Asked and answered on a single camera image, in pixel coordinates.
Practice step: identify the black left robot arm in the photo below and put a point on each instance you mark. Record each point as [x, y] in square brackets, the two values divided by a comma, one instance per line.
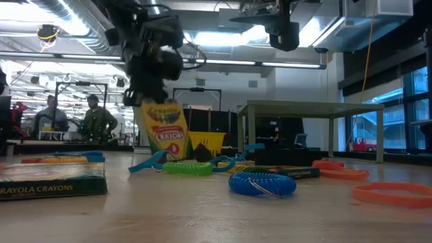
[135, 20]

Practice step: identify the black metal frame stand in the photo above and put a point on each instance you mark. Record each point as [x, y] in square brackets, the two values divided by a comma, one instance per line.
[197, 89]
[82, 83]

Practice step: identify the green perforated metal shelf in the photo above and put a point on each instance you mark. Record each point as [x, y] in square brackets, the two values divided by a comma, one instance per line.
[310, 108]

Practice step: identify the long ceiling light bar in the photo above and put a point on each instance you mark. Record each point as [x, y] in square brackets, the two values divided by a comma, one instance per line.
[290, 64]

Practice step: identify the Crayola crayon box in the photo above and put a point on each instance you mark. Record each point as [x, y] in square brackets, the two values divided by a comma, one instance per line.
[297, 173]
[50, 180]
[167, 131]

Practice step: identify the square wall vent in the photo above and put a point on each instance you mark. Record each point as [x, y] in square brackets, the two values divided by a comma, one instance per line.
[200, 82]
[252, 83]

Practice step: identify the blue chair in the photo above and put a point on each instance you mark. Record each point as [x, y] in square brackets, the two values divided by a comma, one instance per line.
[300, 140]

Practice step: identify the black ceiling camera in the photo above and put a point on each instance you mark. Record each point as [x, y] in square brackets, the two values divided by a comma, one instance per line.
[320, 50]

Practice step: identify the red equipment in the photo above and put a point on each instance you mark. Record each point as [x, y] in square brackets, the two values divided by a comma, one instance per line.
[18, 109]

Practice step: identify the grey ceiling box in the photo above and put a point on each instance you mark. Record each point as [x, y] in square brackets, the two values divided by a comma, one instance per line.
[226, 11]

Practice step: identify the long ribbed silver duct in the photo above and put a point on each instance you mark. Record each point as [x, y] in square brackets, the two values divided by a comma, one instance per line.
[67, 17]

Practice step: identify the red object beyond window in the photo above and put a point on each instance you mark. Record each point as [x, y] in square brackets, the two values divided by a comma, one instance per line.
[364, 147]

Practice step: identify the white table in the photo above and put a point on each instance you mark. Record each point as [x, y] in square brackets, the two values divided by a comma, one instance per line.
[52, 135]

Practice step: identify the yellow plastic basket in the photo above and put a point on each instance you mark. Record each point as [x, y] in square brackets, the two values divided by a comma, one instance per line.
[212, 140]

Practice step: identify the person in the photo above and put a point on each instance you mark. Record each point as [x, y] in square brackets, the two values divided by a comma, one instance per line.
[98, 119]
[50, 116]

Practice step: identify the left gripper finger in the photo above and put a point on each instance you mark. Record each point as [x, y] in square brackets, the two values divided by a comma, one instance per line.
[157, 96]
[131, 98]

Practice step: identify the black cabinet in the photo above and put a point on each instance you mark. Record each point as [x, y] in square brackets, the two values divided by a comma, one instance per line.
[216, 119]
[280, 130]

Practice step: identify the white ceiling unit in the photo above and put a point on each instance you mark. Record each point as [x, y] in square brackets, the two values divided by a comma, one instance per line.
[393, 7]

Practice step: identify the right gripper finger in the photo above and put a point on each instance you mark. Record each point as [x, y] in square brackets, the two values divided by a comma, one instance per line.
[253, 19]

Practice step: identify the black ceiling speaker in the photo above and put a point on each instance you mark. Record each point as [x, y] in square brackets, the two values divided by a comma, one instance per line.
[120, 82]
[34, 80]

